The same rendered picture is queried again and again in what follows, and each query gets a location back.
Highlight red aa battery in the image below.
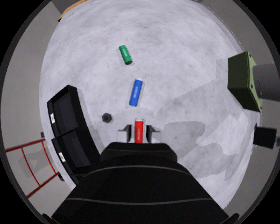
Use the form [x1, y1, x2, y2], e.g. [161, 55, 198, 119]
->
[134, 118, 143, 143]

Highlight green cylinder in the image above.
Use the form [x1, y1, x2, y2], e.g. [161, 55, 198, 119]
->
[119, 44, 132, 65]

